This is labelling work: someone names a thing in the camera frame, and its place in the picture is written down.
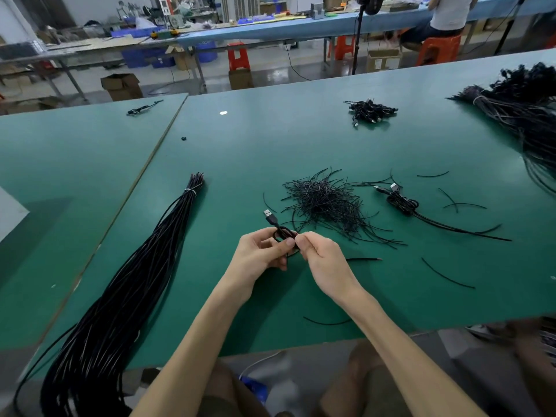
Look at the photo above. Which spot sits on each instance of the large white box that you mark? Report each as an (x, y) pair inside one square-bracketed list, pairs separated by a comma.
[(10, 212)]

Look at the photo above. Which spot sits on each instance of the person's right forearm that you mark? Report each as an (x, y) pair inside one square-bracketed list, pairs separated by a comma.
[(413, 360)]

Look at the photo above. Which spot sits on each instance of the person's right hand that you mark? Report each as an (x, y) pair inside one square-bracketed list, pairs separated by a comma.
[(330, 265)]

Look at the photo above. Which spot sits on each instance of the open cardboard box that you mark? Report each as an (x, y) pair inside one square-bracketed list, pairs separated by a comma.
[(121, 87)]

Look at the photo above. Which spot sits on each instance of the person's left hand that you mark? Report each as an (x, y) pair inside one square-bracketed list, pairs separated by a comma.
[(256, 260)]

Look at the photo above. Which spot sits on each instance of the black fan on stand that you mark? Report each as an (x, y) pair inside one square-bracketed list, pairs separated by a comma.
[(372, 2)]

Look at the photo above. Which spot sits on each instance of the black tripod stand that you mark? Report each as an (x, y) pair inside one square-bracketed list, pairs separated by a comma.
[(511, 21)]

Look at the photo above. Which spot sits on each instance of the small cardboard box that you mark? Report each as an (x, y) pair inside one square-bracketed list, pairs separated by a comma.
[(241, 80)]

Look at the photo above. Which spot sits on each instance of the long blue workbench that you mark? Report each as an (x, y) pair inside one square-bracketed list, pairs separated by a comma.
[(287, 28)]

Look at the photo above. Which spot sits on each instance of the red plastic stool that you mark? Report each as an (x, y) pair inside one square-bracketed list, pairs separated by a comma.
[(238, 57)]

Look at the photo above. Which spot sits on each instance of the person's left forearm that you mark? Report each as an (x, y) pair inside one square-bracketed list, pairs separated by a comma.
[(187, 360)]

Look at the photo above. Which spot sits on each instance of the blue plastic item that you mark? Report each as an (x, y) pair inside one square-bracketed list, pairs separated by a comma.
[(255, 389)]

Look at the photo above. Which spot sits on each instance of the person's brown shorts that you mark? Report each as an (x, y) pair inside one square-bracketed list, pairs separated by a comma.
[(365, 386)]

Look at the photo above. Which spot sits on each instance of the orange plastic stool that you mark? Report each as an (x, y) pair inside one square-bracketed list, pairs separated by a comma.
[(439, 50), (344, 47)]

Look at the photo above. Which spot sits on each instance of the person's right leg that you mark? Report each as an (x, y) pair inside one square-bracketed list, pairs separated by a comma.
[(534, 360)]

